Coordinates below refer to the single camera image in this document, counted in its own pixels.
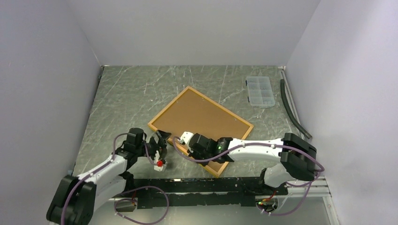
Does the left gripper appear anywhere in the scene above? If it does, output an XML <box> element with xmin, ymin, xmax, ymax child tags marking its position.
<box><xmin>136</xmin><ymin>129</ymin><xmax>171</xmax><ymax>163</ymax></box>

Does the yellow picture frame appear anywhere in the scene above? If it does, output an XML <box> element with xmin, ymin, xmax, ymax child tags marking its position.
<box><xmin>147</xmin><ymin>85</ymin><xmax>254</xmax><ymax>178</ymax></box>

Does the brown backing board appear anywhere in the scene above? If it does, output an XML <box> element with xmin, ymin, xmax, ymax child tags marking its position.
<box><xmin>151</xmin><ymin>89</ymin><xmax>251</xmax><ymax>174</ymax></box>

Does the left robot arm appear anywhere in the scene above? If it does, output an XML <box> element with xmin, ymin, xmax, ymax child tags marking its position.
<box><xmin>46</xmin><ymin>127</ymin><xmax>171</xmax><ymax>225</ymax></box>

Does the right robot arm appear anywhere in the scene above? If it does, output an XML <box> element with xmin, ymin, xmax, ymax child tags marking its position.
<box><xmin>180</xmin><ymin>132</ymin><xmax>317</xmax><ymax>195</ymax></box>

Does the clear plastic organizer box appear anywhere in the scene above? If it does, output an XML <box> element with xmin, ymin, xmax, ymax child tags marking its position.
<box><xmin>245</xmin><ymin>76</ymin><xmax>276</xmax><ymax>108</ymax></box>

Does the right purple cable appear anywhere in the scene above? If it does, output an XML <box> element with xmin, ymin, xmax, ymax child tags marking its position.
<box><xmin>172</xmin><ymin>135</ymin><xmax>325</xmax><ymax>217</ymax></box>

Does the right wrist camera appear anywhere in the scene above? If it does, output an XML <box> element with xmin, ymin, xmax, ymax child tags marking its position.
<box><xmin>179</xmin><ymin>131</ymin><xmax>194</xmax><ymax>145</ymax></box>

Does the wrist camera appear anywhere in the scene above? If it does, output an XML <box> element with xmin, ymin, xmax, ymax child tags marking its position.
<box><xmin>179</xmin><ymin>131</ymin><xmax>194</xmax><ymax>145</ymax></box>
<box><xmin>153</xmin><ymin>157</ymin><xmax>167</xmax><ymax>172</ymax></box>

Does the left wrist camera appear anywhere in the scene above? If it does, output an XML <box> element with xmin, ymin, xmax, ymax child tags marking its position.
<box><xmin>153</xmin><ymin>157</ymin><xmax>167</xmax><ymax>172</ymax></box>

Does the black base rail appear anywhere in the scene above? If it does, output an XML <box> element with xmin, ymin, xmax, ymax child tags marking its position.
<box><xmin>119</xmin><ymin>177</ymin><xmax>288</xmax><ymax>209</ymax></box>

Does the black hose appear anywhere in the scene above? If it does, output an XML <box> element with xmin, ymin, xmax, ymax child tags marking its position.
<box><xmin>280</xmin><ymin>78</ymin><xmax>313</xmax><ymax>139</ymax></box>

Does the aluminium extrusion frame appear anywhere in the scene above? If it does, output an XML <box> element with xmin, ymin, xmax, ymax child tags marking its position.
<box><xmin>108</xmin><ymin>177</ymin><xmax>339</xmax><ymax>225</ymax></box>

